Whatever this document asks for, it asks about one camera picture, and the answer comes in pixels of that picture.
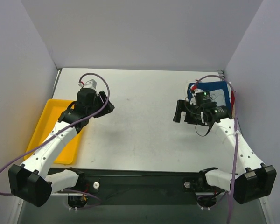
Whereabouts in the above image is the blue t shirt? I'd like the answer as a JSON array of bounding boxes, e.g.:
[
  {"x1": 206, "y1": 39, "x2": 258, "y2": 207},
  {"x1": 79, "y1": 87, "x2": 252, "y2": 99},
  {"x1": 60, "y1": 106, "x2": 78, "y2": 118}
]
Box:
[{"x1": 196, "y1": 81, "x2": 231, "y2": 110}]

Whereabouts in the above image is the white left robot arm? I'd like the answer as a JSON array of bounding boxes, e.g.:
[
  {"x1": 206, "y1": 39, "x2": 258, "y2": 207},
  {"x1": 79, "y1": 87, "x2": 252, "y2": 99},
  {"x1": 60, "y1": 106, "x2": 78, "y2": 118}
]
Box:
[{"x1": 8, "y1": 88, "x2": 114, "y2": 207}]

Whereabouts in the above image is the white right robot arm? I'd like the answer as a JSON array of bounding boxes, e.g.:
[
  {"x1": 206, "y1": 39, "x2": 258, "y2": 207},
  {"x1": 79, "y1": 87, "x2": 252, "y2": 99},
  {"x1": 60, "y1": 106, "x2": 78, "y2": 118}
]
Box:
[{"x1": 173, "y1": 91, "x2": 277, "y2": 204}]

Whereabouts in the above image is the white folded t shirt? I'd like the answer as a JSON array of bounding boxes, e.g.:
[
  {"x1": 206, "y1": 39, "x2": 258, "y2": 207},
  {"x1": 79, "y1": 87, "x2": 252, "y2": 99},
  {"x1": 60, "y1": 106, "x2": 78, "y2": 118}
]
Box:
[{"x1": 184, "y1": 79, "x2": 231, "y2": 100}]

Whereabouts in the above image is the red folded t shirt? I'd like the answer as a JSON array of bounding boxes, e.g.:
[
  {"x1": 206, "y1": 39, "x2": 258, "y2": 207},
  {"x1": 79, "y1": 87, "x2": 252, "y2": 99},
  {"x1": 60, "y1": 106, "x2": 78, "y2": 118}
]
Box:
[{"x1": 231, "y1": 91, "x2": 236, "y2": 118}]

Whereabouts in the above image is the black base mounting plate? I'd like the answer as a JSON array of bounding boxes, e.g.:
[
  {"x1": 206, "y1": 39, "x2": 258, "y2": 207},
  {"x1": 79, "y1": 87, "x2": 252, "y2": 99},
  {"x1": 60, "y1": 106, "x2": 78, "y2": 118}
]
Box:
[{"x1": 57, "y1": 169, "x2": 221, "y2": 206}]

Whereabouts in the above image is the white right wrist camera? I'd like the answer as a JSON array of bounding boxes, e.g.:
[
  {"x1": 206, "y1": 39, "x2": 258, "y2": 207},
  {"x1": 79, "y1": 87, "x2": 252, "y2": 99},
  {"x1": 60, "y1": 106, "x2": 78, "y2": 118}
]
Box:
[{"x1": 188, "y1": 85, "x2": 203, "y2": 105}]

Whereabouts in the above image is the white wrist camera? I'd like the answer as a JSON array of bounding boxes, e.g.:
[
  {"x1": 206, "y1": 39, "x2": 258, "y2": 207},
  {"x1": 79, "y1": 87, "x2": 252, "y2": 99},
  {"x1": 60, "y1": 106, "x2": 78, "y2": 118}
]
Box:
[
  {"x1": 188, "y1": 85, "x2": 203, "y2": 105},
  {"x1": 78, "y1": 79, "x2": 97, "y2": 90}
]

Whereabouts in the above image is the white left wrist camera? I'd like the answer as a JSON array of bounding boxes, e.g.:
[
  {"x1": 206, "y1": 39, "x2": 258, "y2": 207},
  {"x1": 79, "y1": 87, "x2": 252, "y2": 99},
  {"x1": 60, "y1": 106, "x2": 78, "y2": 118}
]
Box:
[{"x1": 78, "y1": 79, "x2": 97, "y2": 90}]

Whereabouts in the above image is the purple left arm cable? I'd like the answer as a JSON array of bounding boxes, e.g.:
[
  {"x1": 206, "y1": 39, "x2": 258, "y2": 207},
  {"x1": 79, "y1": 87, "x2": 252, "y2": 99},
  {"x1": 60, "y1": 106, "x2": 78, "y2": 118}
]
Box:
[{"x1": 0, "y1": 72, "x2": 111, "y2": 208}]

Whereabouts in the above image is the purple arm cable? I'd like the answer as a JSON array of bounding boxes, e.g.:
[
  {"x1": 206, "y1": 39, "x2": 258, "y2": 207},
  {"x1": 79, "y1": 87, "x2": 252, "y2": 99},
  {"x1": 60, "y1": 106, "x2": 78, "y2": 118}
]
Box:
[
  {"x1": 195, "y1": 74, "x2": 240, "y2": 224},
  {"x1": 0, "y1": 72, "x2": 111, "y2": 208}
]

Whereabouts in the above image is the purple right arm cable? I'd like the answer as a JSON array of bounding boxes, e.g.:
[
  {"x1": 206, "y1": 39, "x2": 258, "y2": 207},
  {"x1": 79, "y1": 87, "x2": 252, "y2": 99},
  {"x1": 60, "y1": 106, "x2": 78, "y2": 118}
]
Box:
[{"x1": 195, "y1": 74, "x2": 240, "y2": 224}]

